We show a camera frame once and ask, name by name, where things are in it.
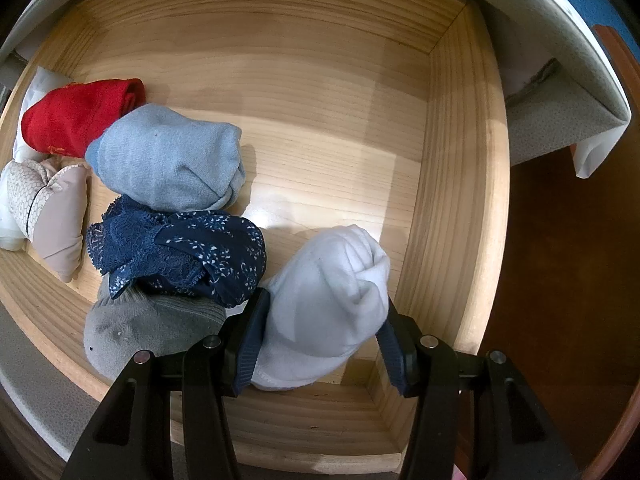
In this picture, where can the beige patterned underwear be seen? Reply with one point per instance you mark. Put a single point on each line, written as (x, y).
(55, 220)

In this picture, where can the red sock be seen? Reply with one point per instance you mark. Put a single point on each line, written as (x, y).
(75, 115)

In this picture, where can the white satin underwear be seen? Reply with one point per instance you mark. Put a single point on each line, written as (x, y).
(40, 85)

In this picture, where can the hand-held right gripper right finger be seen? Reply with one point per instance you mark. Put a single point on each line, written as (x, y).
(397, 360)

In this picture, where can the navy lace underwear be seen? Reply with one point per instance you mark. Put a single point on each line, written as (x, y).
(210, 255)

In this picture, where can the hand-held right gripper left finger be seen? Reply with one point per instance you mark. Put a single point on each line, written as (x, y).
(250, 340)

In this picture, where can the wooden drawer grey front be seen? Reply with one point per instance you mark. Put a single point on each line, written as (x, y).
(325, 110)

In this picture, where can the orange wooden furniture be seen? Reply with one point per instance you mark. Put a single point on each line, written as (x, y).
(617, 47)

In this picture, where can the white sock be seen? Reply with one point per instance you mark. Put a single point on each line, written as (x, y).
(320, 300)

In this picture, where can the grey sock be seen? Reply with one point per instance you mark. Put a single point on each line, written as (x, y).
(150, 325)

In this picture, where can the light blue sock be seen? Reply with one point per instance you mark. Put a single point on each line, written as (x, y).
(170, 160)

